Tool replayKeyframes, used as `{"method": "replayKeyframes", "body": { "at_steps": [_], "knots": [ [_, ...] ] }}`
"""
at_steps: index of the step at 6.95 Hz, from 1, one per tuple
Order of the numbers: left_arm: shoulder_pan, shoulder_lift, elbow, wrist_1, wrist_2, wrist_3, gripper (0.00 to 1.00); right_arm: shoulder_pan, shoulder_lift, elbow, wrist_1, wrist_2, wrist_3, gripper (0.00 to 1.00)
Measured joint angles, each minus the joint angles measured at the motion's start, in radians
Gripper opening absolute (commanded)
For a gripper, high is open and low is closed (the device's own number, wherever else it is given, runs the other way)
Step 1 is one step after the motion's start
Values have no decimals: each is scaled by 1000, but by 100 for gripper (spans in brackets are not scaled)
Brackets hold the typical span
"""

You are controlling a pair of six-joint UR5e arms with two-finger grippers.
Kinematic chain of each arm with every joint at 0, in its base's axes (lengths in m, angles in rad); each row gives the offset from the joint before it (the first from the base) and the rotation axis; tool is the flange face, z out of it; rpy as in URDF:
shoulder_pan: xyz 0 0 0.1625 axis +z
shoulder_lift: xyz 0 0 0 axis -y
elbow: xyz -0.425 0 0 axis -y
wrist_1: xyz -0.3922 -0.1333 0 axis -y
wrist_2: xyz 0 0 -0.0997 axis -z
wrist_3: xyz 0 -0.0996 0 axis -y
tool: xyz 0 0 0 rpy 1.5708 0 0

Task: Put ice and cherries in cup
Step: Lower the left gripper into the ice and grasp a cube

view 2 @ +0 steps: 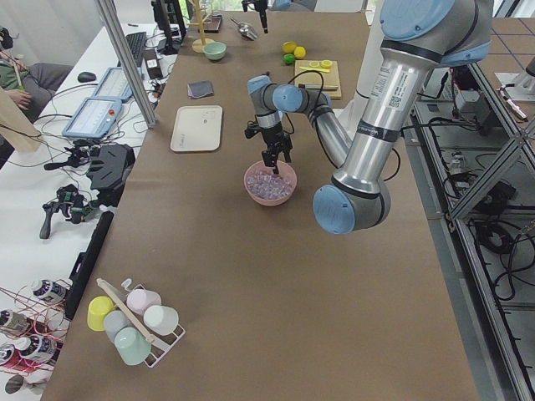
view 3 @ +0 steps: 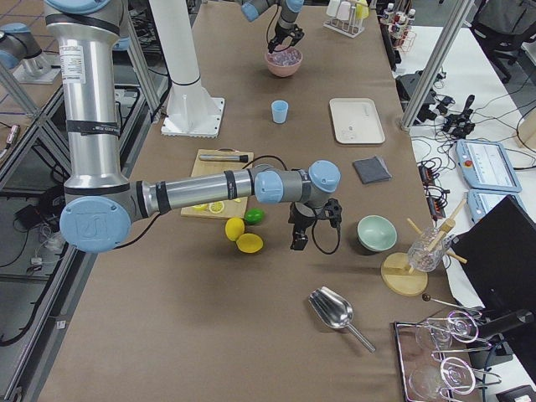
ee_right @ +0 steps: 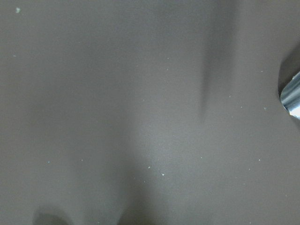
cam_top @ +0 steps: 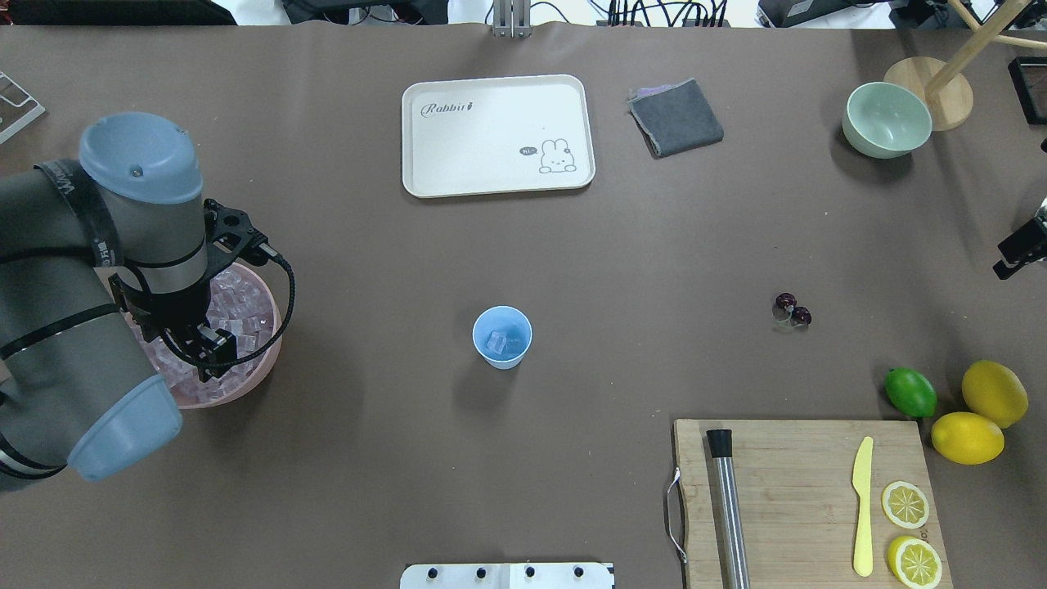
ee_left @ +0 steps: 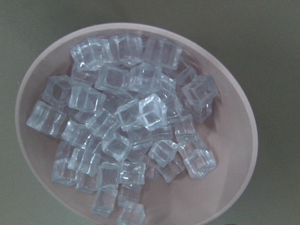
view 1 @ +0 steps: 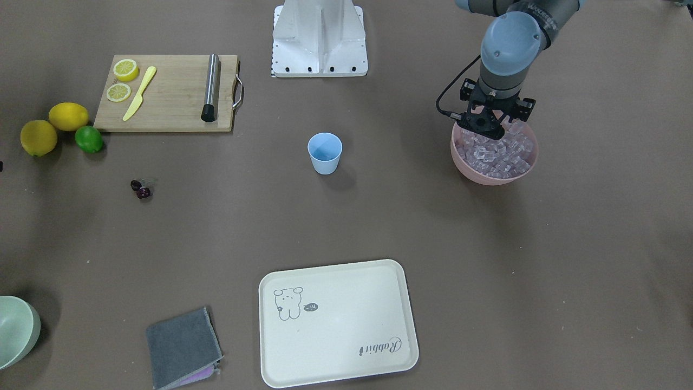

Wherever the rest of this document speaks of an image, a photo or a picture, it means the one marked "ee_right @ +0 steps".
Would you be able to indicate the steel ice scoop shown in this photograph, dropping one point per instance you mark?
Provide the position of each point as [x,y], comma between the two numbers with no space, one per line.
[290,97]

